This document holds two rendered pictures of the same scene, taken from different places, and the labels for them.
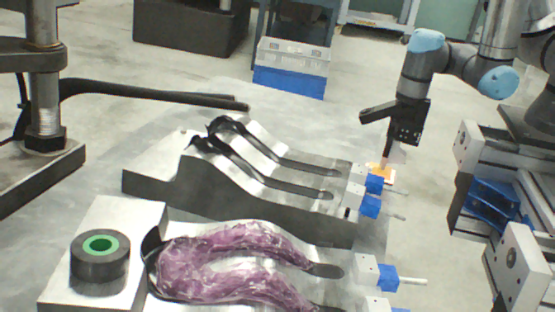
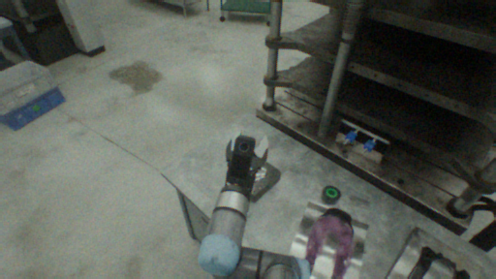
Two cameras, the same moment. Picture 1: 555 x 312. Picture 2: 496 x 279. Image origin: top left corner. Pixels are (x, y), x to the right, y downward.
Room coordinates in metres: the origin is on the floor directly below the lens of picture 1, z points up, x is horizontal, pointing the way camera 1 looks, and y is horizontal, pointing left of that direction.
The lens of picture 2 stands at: (0.64, -0.58, 1.97)
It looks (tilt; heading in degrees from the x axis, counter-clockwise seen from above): 44 degrees down; 123
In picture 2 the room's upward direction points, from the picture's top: straight up
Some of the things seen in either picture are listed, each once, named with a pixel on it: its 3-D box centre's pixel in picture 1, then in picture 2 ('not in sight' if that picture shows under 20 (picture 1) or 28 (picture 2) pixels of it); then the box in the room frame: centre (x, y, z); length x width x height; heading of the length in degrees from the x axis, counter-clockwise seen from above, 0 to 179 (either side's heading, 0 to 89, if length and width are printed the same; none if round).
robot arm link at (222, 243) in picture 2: not in sight; (223, 241); (0.46, -0.39, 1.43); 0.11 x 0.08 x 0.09; 111
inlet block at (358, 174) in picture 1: (378, 185); not in sight; (1.00, -0.22, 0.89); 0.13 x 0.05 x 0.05; 79
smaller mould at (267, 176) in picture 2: not in sight; (257, 178); (0.21, 0.19, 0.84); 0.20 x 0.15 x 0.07; 79
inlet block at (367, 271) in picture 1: (390, 278); not in sight; (0.73, -0.22, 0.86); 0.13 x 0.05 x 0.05; 96
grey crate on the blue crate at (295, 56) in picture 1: (293, 56); not in sight; (4.18, 0.05, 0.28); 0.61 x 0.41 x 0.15; 89
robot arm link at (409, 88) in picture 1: (413, 86); not in sight; (1.21, -0.28, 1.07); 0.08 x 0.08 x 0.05
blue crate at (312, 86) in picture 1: (290, 76); not in sight; (4.18, 0.05, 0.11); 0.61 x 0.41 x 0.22; 89
